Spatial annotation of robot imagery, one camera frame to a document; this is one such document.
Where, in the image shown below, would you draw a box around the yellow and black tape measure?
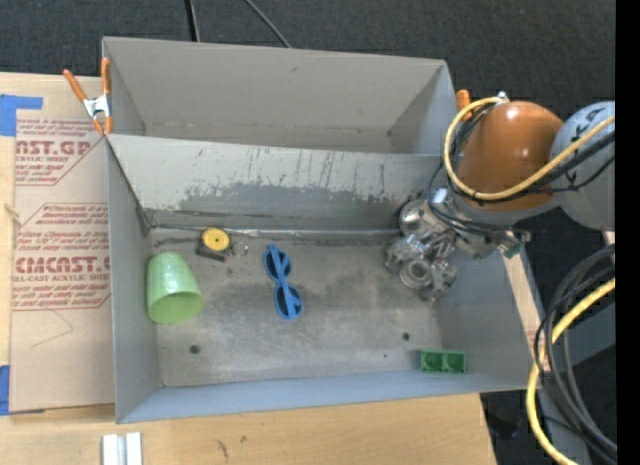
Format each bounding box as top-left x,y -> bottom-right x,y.
195,226 -> 249,264

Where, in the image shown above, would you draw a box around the light green plastic cup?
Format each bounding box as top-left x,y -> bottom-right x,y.
145,251 -> 206,326

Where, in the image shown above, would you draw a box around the brown cardboard board red print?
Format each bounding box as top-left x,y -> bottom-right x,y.
0,71 -> 117,417

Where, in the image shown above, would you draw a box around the blue sunglasses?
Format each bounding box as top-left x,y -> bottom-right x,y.
262,244 -> 304,321

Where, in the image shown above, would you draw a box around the green toy brick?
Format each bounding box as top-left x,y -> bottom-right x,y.
419,349 -> 468,375

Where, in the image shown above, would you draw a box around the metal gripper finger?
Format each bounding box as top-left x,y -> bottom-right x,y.
383,235 -> 429,275
418,259 -> 458,304

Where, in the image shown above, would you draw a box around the grey metal bin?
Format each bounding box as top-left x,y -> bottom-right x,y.
101,36 -> 534,425

